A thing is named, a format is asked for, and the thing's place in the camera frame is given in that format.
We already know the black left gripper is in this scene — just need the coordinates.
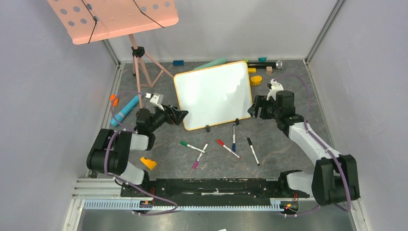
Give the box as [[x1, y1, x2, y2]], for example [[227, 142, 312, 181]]
[[148, 103, 188, 132]]

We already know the yellow framed whiteboard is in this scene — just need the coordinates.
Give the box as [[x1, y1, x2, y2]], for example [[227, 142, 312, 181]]
[[173, 61, 253, 131]]

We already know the blue whiteboard marker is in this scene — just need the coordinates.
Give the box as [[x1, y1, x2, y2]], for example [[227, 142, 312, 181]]
[[232, 125, 236, 152]]

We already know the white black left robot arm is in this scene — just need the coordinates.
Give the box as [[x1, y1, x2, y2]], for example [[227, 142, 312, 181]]
[[86, 105, 189, 196]]

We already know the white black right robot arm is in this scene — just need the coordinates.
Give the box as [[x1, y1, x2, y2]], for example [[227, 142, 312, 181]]
[[248, 90, 360, 206]]

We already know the green whiteboard marker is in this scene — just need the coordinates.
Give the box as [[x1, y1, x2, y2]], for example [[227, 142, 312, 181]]
[[180, 141, 205, 153]]

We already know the black whiteboard marker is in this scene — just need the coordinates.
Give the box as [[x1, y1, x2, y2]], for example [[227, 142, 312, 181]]
[[247, 137, 260, 166]]

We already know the red whiteboard marker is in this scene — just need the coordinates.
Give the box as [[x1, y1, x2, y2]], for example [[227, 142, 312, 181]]
[[217, 140, 241, 159]]

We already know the pink whiteboard marker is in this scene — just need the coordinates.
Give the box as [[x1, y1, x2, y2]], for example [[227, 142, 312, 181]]
[[192, 142, 208, 169]]

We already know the yellow cylinder toy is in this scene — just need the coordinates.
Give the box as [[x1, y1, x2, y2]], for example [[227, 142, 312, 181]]
[[250, 75, 263, 86]]

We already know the tan wooden cube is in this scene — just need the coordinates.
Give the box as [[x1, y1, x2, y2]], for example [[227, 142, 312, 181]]
[[266, 66, 273, 75]]

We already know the dark blue brick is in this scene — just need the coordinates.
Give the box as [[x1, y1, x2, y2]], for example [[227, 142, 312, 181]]
[[173, 60, 184, 66]]

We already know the black silver microphone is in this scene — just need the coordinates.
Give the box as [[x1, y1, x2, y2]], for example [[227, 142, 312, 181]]
[[247, 61, 283, 70]]

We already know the yellow wedge block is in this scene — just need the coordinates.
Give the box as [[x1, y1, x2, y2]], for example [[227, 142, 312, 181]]
[[140, 157, 157, 170]]

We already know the teal toy tube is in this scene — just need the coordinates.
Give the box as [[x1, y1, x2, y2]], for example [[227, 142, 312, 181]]
[[193, 58, 227, 70]]

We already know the blue toy flashlight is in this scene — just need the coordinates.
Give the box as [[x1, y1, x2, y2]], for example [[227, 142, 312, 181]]
[[110, 95, 140, 127]]

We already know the orange toy block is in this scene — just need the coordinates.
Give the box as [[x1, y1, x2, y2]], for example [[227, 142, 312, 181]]
[[110, 94, 119, 107]]

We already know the pink music stand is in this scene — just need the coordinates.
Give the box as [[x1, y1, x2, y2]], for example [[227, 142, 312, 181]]
[[48, 0, 179, 89]]

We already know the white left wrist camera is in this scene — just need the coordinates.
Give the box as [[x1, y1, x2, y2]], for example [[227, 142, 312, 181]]
[[145, 93, 164, 111]]

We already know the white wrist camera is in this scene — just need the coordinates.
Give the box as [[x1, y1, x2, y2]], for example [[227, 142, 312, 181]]
[[267, 79, 284, 100], [145, 93, 164, 111]]

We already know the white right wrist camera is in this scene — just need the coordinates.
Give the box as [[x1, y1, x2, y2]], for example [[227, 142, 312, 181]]
[[267, 79, 284, 100]]

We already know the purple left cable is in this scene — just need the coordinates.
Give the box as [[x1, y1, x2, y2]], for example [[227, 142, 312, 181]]
[[103, 91, 179, 217]]

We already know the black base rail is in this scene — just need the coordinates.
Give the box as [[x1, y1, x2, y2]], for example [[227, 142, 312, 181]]
[[120, 178, 310, 206]]

